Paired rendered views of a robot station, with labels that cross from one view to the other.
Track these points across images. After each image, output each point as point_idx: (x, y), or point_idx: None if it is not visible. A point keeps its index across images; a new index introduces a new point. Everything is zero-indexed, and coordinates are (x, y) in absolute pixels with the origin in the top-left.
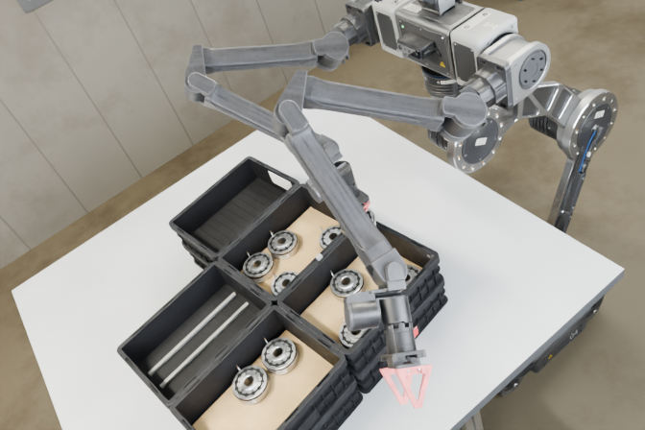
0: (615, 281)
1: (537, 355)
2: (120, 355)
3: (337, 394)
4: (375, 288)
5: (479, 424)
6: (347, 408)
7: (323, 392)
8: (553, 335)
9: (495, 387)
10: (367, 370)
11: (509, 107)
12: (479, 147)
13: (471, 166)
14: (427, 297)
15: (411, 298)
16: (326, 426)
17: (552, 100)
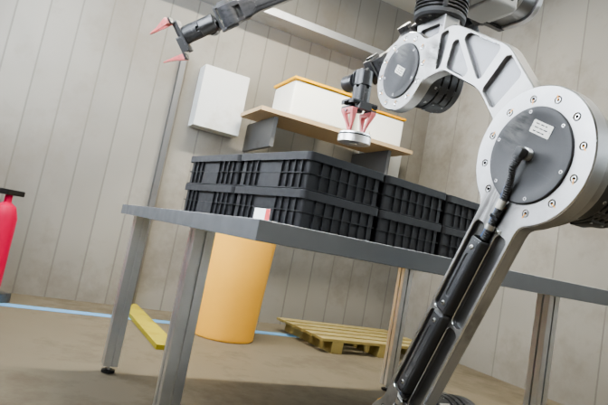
0: (249, 230)
1: (198, 227)
2: None
3: (227, 183)
4: None
5: (178, 301)
6: (223, 211)
7: (226, 167)
8: (208, 215)
9: (184, 211)
10: (238, 189)
11: None
12: (396, 77)
13: (386, 98)
14: (287, 186)
15: (281, 168)
16: (212, 200)
17: (489, 66)
